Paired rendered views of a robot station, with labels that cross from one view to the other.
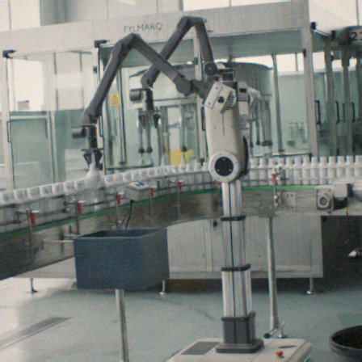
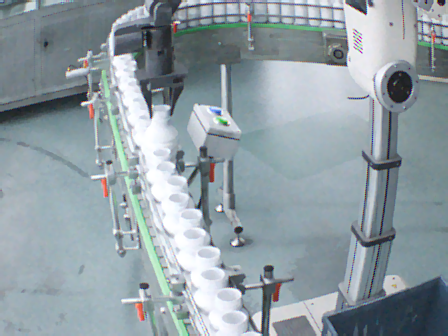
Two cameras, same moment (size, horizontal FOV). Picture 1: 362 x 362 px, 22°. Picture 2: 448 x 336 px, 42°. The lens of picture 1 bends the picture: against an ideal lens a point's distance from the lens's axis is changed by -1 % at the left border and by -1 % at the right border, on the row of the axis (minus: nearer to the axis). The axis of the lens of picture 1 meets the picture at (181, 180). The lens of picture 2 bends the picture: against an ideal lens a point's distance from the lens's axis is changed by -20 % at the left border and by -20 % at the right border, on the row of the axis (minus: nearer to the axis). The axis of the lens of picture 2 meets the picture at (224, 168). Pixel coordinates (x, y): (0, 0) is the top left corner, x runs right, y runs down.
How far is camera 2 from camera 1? 3.79 m
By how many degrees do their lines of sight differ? 41
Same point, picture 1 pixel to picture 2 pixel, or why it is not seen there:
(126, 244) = not seen: outside the picture
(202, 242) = (32, 65)
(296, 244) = not seen: hidden behind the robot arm
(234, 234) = (391, 188)
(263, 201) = (224, 43)
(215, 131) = (392, 30)
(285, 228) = not seen: hidden behind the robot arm
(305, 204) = (293, 48)
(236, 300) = (375, 278)
